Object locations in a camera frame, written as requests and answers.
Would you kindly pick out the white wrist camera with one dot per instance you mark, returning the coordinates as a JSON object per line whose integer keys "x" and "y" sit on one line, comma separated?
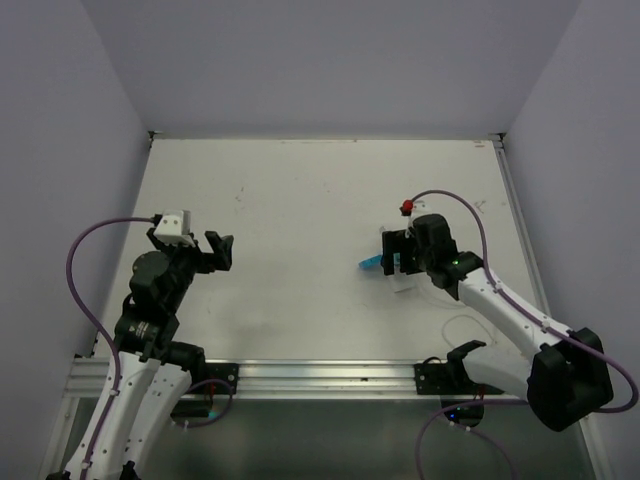
{"x": 174, "y": 225}
{"x": 410, "y": 208}

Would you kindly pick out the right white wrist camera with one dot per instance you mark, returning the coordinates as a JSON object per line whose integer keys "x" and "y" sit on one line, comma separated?
{"x": 410, "y": 208}

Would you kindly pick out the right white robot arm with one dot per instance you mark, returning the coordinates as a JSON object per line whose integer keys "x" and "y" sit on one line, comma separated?
{"x": 556, "y": 370}

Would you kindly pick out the aluminium front rail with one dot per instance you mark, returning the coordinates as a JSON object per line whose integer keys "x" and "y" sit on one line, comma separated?
{"x": 339, "y": 380}

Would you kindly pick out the aluminium right side rail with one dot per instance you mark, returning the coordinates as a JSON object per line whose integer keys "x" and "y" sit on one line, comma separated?
{"x": 523, "y": 234}

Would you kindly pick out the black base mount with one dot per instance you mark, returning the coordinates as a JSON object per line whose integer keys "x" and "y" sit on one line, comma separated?
{"x": 434, "y": 376}
{"x": 212, "y": 378}

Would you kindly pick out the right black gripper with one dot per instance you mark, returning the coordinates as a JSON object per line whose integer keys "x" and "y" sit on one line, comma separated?
{"x": 396, "y": 242}

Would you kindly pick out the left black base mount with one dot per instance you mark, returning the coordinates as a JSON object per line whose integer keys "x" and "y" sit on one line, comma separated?
{"x": 212, "y": 378}

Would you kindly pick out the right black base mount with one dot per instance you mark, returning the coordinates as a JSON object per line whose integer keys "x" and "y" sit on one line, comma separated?
{"x": 434, "y": 376}

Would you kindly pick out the white power strip socket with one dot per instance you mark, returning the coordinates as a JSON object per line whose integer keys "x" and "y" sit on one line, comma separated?
{"x": 399, "y": 282}

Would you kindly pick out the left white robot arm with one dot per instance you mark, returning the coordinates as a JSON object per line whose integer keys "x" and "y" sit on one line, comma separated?
{"x": 149, "y": 372}

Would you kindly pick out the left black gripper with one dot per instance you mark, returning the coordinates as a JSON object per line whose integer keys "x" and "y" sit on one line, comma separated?
{"x": 207, "y": 263}

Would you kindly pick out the blue plug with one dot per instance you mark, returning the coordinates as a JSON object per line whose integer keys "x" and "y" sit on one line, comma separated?
{"x": 371, "y": 262}

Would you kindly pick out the aluminium rail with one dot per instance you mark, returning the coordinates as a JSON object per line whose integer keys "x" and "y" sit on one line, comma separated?
{"x": 523, "y": 234}
{"x": 339, "y": 380}

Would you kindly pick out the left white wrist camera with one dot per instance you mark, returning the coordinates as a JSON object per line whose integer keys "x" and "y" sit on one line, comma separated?
{"x": 174, "y": 225}

